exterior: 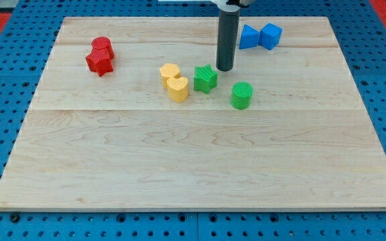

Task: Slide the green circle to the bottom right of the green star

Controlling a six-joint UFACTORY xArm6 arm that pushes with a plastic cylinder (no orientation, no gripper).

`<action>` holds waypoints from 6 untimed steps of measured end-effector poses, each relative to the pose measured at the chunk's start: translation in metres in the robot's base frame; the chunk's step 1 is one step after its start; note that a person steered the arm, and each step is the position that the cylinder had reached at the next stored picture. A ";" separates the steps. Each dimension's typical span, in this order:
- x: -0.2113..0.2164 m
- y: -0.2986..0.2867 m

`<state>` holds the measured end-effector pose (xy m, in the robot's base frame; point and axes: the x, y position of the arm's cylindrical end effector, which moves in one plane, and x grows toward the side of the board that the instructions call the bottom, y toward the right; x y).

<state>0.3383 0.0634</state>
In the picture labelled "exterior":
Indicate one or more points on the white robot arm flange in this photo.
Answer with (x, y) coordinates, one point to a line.
(225, 5)

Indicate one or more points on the green star block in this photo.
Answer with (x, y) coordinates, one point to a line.
(205, 79)

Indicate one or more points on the red star block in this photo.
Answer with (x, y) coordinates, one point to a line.
(99, 61)

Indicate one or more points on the yellow heart block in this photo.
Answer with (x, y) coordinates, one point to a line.
(178, 89)

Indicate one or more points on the green cylinder block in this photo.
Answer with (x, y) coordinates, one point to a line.
(241, 95)

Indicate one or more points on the yellow pentagon block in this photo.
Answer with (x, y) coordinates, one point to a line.
(168, 71)

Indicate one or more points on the light wooden board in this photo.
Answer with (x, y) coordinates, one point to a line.
(118, 143)

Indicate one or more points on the blue triangle block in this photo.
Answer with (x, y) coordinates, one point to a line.
(249, 37)

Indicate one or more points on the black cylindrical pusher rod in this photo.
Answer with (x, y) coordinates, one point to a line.
(228, 23)

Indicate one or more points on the blue cube block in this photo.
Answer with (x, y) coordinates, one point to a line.
(269, 36)

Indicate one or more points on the red cylinder block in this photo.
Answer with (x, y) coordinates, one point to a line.
(103, 43)

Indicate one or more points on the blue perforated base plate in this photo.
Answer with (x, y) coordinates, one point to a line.
(25, 45)

